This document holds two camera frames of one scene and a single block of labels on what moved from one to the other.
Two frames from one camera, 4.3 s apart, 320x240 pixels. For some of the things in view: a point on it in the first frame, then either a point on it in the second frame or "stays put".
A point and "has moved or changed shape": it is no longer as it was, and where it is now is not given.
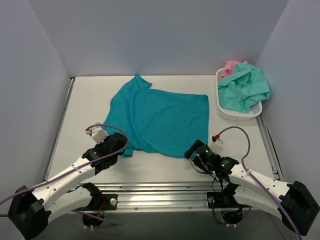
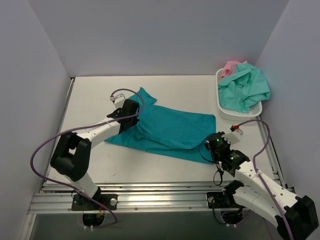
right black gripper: [198, 149] to [210, 146]
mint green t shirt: [247, 86] stays put
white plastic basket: [254, 111] stays put
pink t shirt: [230, 67] stays put
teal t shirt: [158, 123] has moved or changed shape
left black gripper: [119, 139] to [132, 115]
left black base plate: [109, 200] stays put
